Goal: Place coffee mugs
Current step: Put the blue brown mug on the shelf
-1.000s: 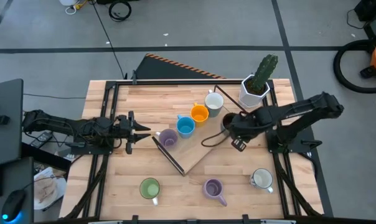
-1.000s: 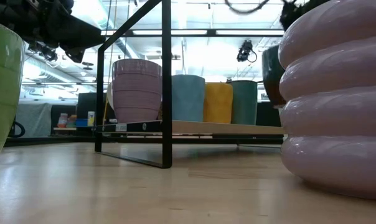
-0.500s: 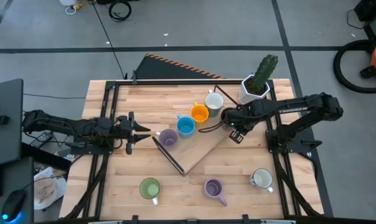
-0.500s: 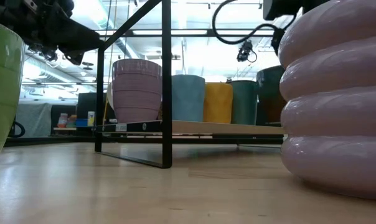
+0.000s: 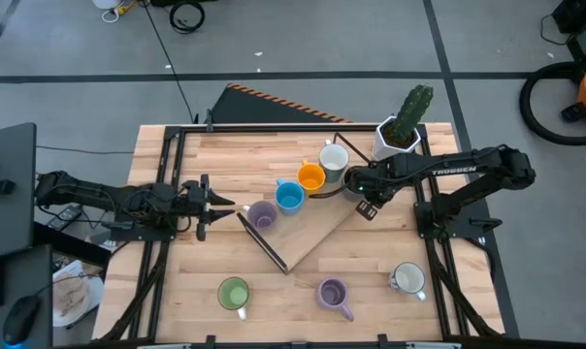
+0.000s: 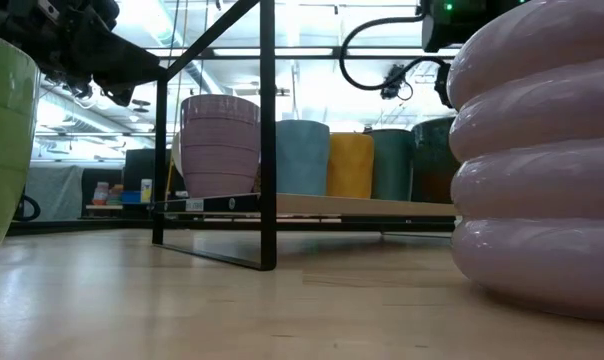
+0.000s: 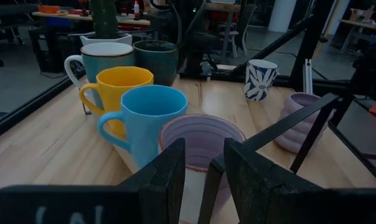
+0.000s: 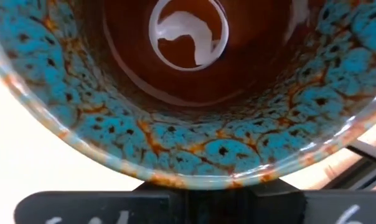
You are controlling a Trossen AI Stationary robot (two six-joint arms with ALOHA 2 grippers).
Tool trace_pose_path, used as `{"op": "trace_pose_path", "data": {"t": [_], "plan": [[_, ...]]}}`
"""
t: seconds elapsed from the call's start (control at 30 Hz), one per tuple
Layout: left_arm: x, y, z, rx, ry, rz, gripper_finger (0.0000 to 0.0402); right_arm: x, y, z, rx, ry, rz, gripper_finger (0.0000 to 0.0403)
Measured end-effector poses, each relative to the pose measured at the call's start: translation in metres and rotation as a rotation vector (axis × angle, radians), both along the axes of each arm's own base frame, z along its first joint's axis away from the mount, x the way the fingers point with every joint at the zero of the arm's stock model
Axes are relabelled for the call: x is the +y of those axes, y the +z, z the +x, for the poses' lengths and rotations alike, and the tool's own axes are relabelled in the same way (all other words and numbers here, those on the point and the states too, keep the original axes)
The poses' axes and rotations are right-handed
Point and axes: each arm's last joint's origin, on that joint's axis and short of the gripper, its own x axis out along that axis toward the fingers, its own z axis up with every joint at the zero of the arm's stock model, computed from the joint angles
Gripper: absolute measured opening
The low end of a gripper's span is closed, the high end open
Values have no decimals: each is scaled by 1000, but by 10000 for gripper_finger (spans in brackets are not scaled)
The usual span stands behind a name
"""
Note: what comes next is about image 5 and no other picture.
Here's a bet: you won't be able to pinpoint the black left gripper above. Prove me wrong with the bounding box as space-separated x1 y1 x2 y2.
179 174 236 242

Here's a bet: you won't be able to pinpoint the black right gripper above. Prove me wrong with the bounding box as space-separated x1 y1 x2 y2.
354 158 400 222

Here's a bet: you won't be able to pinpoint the dark green mug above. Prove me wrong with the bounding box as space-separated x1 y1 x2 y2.
341 166 372 203

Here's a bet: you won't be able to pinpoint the lilac ribbed mug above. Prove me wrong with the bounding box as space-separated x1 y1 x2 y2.
242 200 278 231

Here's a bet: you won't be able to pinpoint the white mug back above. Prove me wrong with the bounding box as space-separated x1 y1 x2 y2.
318 139 350 184

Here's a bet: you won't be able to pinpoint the yellow mug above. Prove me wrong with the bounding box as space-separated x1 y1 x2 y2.
296 159 327 197

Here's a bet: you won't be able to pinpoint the blue mug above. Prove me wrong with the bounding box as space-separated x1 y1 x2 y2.
274 177 306 217

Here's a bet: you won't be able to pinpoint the white patterned mug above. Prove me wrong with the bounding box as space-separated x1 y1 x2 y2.
388 261 428 302

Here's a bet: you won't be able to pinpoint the smooth purple mug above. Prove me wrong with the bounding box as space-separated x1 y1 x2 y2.
315 276 356 323

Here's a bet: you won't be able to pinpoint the white hexagonal planter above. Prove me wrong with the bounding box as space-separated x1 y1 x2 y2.
372 114 423 162

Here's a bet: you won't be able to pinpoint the wooden shelf black metal ends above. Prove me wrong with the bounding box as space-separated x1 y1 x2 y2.
235 132 372 276

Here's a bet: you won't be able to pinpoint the black ramp hazard stripe edge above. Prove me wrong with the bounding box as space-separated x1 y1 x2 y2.
210 81 353 125

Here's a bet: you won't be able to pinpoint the green cactus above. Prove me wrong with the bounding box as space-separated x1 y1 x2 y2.
388 84 435 148

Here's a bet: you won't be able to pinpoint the black power adapter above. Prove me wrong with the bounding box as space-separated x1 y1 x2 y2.
46 206 83 232

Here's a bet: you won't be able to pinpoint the white plate with napkins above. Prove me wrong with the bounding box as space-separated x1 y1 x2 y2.
51 259 105 329

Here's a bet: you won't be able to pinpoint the dark grey desk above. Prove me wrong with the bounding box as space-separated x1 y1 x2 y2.
0 121 38 263
0 243 54 349

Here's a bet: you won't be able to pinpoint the black computer mouse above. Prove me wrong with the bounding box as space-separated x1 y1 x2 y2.
1 294 42 348

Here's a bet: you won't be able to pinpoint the black equipment cases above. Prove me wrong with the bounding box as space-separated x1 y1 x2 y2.
550 0 586 62

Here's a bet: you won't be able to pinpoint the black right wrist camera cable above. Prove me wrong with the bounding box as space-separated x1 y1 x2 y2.
307 182 351 200

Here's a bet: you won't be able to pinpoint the black aluminium table frame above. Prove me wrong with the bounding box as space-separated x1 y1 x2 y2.
96 123 505 349

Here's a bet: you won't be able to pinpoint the thin black floor cable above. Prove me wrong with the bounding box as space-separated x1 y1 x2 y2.
35 144 135 156

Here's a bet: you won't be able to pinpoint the long black floor cable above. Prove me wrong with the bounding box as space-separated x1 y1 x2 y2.
140 0 200 125

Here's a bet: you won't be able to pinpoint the coiled black cable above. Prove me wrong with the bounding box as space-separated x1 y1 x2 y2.
169 0 207 35

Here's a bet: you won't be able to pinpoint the black vacuum hose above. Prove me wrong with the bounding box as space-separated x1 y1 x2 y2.
519 61 586 146

